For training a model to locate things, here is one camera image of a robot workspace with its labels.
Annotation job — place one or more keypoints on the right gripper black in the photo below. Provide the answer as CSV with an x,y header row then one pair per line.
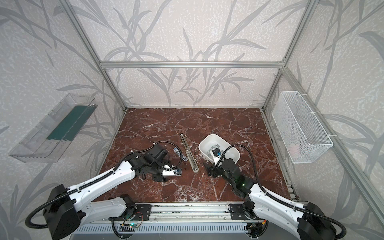
x,y
218,163

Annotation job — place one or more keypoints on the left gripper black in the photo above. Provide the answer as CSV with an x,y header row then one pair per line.
x,y
163,166

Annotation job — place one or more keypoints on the blue staple remover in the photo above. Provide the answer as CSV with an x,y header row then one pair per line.
x,y
184,157

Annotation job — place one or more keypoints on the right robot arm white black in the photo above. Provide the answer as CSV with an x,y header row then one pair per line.
x,y
303,221

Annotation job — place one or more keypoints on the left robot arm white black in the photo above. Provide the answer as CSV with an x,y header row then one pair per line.
x,y
70,208

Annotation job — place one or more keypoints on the white plastic tray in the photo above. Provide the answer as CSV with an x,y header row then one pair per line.
x,y
212,142

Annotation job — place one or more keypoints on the pink item in basket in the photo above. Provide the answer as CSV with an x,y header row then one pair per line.
x,y
294,151

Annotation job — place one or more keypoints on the green circuit board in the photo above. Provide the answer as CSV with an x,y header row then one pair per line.
x,y
129,227

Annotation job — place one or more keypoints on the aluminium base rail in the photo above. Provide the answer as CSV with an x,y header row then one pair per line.
x,y
179,212

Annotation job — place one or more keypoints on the white wire mesh basket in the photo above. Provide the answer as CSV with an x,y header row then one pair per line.
x,y
298,124

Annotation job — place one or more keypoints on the clear plastic wall bin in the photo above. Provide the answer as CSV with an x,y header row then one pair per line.
x,y
48,141

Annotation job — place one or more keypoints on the aluminium cage frame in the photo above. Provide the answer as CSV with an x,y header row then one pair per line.
x,y
355,173

